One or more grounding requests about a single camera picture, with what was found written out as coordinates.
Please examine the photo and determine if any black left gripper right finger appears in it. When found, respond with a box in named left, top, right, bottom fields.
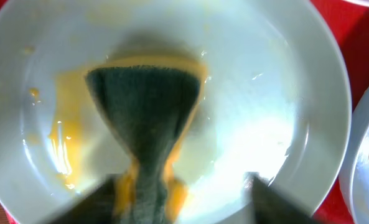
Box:
left=249, top=172, right=321, bottom=224

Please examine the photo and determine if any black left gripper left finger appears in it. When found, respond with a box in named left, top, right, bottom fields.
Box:
left=47, top=175, right=116, bottom=224

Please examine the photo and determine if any light blue plate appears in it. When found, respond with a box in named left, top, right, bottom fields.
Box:
left=339, top=87, right=369, bottom=223

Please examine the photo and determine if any pale green plate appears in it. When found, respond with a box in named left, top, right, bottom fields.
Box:
left=0, top=1, right=352, bottom=223

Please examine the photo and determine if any yellow green sponge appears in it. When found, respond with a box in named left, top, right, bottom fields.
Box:
left=85, top=55, right=206, bottom=223

